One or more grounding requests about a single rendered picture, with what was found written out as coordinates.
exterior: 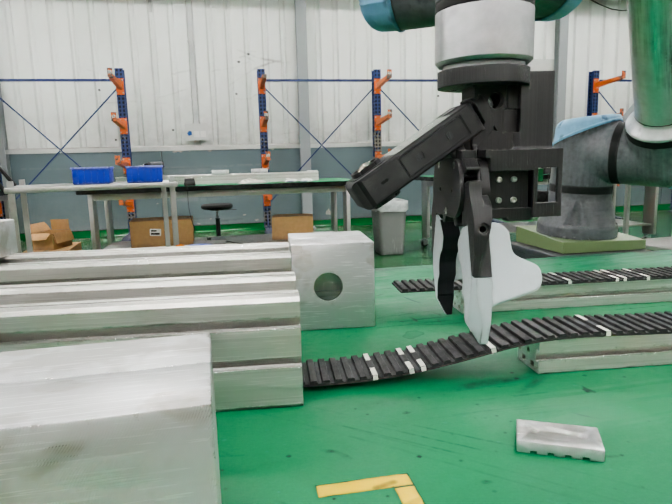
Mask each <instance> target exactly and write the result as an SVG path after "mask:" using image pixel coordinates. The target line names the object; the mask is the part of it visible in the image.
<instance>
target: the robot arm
mask: <svg viewBox="0 0 672 504"><path fill-rule="evenodd" d="M359 2H360V3H359V6H360V10H361V13H362V15H363V17H364V19H365V21H366V22H367V24H368V25H369V26H370V27H371V28H373V29H374V30H376V31H379V32H392V31H398V32H399V33H402V32H405V30H411V29H419V28H427V27H435V66H436V67H437V68H438V69H439V70H442V71H440V72H438V73H437V90H438V91H440V92H448V93H462V101H461V102H460V105H457V106H456V107H453V108H450V109H449V110H447V111H446V112H444V113H443V114H442V115H440V116H439V117H437V118H436V119H435V120H433V121H432V122H430V123H429V124H428V125H426V126H425V127H423V128H422V129H420V130H419V131H418V132H416V133H415V134H413V135H412V136H411V137H409V138H408V139H406V140H405V141H404V142H402V143H401V144H399V145H398V146H397V147H395V148H394V149H392V150H391V151H389V152H388V153H387V154H385V155H384V156H382V157H381V158H380V159H379V158H378V157H377V158H374V159H372V160H371V161H369V162H366V163H364V164H362V165H361V166H360V167H359V169H358V170H356V171H355V172H353V173H352V174H351V177H352V178H351V179H350V180H349V181H347V182H346V185H345V187H346V190H347V191H348V193H349V194H350V196H351V197H352V199H353V200H354V202H355V203H356V205H357V206H359V207H362V208H364V209H367V210H372V209H378V208H380V207H382V206H383V205H385V204H386V203H388V202H390V201H391V200H392V199H393V198H395V197H396V196H397V195H399V193H400V192H401V191H400V189H402V188H403V187H405V186H406V185H407V184H409V183H410V182H412V181H413V180H414V179H416V178H417V177H419V176H420V175H422V174H423V173H424V172H426V171H427V170H429V169H430V168H431V167H433V166H434V165H435V168H434V181H433V203H432V252H433V271H434V282H435V292H436V298H437V300H438V302H439V303H440V305H441V307H442V309H443V311H444V313H445V314H447V315H450V314H452V308H453V300H454V281H457V280H460V279H463V285H462V293H463V297H464V307H465V312H464V321H465V323H466V324H467V326H468V327H469V329H470V330H471V332H472V333H473V335H474V336H475V338H476V340H477V341H478V343H479V344H488V339H489V333H490V327H491V317H492V307H493V306H496V305H498V304H501V303H504V302H507V301H510V300H513V299H516V298H519V297H521V296H524V295H527V294H530V293H533V292H535V291H536V290H538V289H539V287H540V286H541V283H542V274H541V270H540V268H539V267H538V266H537V265H536V264H534V263H532V262H529V261H527V260H525V259H522V258H520V257H518V256H516V255H515V254H514V253H513V251H512V248H511V241H510V235H509V232H508V230H507V229H506V228H505V227H504V226H503V225H502V224H500V223H496V222H492V219H493V218H502V220H505V221H520V220H531V218H533V217H539V218H538V220H537V227H536V231H537V232H538V233H540V234H543V235H547V236H551V237H557V238H563V239H572V240H588V241H600V240H611V239H615V238H617V235H618V223H617V222H616V220H615V211H614V205H613V200H612V194H613V186H614V184H625V185H640V186H654V187H668V188H669V189H672V0H626V2H627V16H628V31H629V45H630V59H631V74H632V88H633V102H634V112H632V113H631V114H630V115H629V117H628V118H627V120H626V122H622V121H623V118H622V115H621V114H604V115H594V116H585V117H578V118H572V119H566V120H563V121H561V122H560V123H559V124H558V125H557V126H556V130H555V136H554V142H553V113H554V85H555V71H530V69H531V67H530V66H528V65H527V64H529V63H530V62H531V61H532V60H533V59H534V33H535V21H542V22H548V21H554V20H558V19H560V18H562V17H564V16H566V15H568V14H569V13H571V12H572V11H573V10H574V9H575V8H576V7H577V6H578V5H579V4H580V3H581V2H582V0H359ZM552 142H553V143H552ZM547 167H551V175H550V186H549V194H548V191H540V190H538V191H537V188H538V182H543V170H544V169H542V168H547Z"/></svg>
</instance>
